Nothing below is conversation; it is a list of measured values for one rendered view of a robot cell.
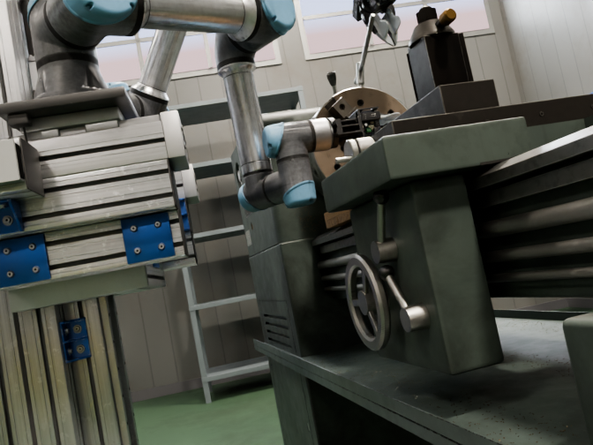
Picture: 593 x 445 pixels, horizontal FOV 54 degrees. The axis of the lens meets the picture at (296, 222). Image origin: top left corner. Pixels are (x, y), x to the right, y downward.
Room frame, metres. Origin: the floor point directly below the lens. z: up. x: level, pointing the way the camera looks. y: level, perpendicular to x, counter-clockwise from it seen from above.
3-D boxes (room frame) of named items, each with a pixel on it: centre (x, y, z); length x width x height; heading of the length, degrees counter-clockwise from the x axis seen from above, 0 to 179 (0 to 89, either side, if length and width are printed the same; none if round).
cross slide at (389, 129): (1.01, -0.36, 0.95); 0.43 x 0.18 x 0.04; 104
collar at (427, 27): (0.99, -0.29, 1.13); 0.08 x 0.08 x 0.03
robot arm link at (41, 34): (1.11, 0.38, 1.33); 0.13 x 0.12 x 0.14; 44
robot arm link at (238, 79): (1.41, 0.07, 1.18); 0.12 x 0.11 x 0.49; 134
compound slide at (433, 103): (1.02, -0.29, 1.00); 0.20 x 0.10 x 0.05; 14
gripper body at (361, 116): (1.35, -0.17, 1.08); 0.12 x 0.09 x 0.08; 104
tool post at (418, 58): (1.00, -0.30, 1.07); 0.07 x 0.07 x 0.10; 14
